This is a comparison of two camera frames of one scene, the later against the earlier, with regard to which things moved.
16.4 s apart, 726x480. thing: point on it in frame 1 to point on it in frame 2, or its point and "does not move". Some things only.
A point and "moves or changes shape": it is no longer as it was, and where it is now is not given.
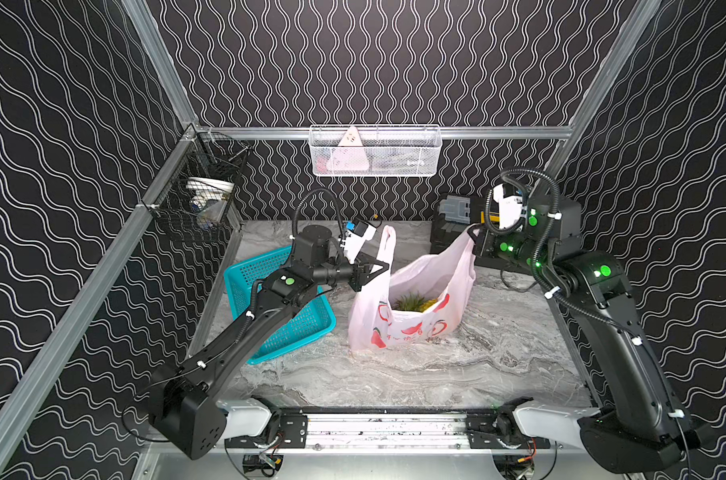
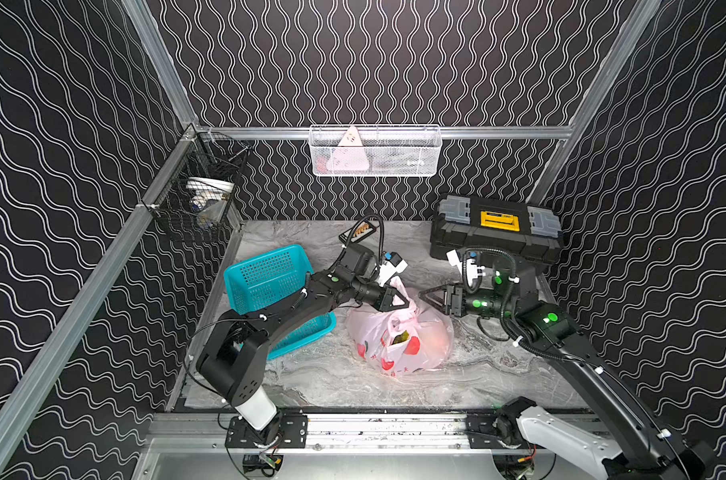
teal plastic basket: x=312 y=319 does not move
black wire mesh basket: x=194 y=193 does not move
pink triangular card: x=349 y=155 does not move
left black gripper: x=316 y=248 to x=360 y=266
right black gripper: x=485 y=242 to x=435 y=291
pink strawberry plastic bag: x=419 y=298 moves or changes shape
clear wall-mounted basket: x=375 y=150 does not move
